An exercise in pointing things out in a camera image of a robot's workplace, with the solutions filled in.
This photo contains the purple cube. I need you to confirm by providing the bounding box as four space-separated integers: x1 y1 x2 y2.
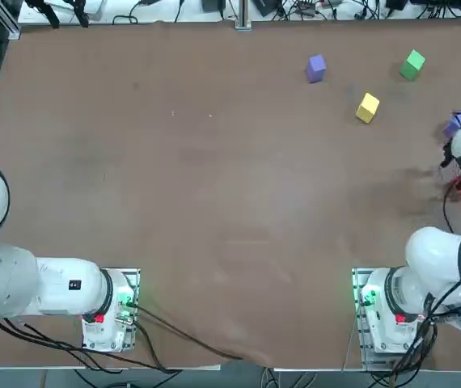
443 113 461 139
305 54 328 84

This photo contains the green cube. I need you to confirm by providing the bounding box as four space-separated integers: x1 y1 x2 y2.
399 48 426 82

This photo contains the yellow cube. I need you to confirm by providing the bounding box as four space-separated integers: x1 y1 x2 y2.
354 91 380 124

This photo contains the black clamp leg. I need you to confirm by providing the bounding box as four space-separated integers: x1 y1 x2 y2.
64 0 91 28
26 0 61 29

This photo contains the aluminium frame post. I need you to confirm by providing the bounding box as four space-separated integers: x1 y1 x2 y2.
235 0 252 30

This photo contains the black looped cable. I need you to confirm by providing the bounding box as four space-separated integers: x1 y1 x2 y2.
112 0 154 24

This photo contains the aluminium frame rail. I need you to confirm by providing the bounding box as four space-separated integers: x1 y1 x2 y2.
0 0 22 40

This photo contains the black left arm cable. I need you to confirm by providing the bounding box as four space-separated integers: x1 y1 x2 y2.
0 317 129 373

